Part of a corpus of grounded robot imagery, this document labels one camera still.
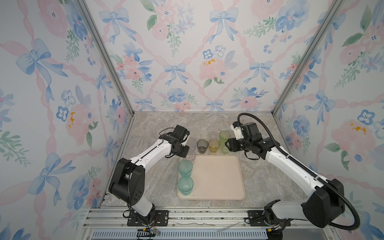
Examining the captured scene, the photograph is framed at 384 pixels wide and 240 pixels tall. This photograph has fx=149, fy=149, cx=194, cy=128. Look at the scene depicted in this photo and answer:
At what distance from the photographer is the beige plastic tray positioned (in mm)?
823

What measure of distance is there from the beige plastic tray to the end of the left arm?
0.46 ft

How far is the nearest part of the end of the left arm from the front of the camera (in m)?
0.63
